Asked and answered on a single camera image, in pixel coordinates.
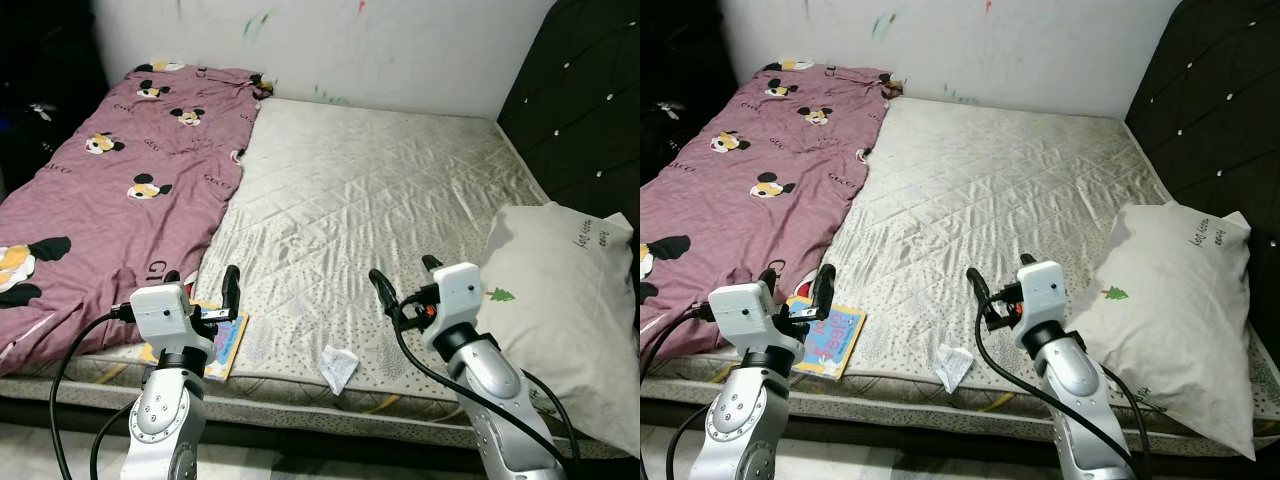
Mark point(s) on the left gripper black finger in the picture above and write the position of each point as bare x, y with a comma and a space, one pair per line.
769, 279
171, 279
231, 290
825, 290

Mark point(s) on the colourful children's book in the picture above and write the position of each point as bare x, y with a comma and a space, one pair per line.
228, 345
835, 340

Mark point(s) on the white tissue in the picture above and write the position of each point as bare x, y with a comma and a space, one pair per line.
955, 368
340, 370

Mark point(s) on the white pillow with tree print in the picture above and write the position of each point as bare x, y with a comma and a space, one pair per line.
1170, 320
570, 320

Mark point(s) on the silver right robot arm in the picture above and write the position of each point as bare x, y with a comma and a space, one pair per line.
1080, 400
500, 400

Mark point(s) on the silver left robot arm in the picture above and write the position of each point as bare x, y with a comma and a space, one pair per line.
735, 420
160, 420

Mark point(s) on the grey quilted mattress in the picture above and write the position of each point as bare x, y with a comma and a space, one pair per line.
1000, 200
380, 200

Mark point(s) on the pink Mickey print blanket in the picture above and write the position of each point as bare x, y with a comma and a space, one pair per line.
120, 200
740, 200

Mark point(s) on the black bag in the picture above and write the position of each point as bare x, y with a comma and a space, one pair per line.
675, 110
40, 120

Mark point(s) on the dark tufted headboard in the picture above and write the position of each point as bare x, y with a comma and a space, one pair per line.
1210, 100
590, 100

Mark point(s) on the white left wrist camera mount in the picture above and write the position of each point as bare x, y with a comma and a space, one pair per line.
165, 315
745, 315

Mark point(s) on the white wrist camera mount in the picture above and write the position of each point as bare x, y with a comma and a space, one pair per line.
745, 315
1043, 295
165, 315
460, 295

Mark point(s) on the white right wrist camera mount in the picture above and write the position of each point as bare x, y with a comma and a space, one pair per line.
460, 295
1043, 295

